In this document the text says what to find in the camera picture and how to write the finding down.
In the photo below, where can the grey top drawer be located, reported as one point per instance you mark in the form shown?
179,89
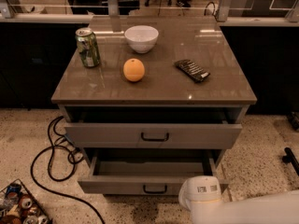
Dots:
154,135

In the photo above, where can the grey drawer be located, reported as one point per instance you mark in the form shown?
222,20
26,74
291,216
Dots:
146,171
154,135

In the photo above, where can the grey cabinet with glossy top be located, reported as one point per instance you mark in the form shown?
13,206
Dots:
165,94

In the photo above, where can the dark snack bar packet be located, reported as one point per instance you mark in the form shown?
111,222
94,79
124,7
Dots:
195,72

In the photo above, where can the white ceramic bowl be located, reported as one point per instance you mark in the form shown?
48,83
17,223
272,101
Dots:
141,38

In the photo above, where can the orange fruit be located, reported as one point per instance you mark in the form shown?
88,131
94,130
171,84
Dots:
133,70

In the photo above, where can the green soda can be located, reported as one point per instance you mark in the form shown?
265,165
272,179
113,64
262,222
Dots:
87,47

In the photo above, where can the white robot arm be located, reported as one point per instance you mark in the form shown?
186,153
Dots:
201,196

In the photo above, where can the wire basket of cans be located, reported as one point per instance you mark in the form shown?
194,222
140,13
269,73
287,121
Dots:
19,206

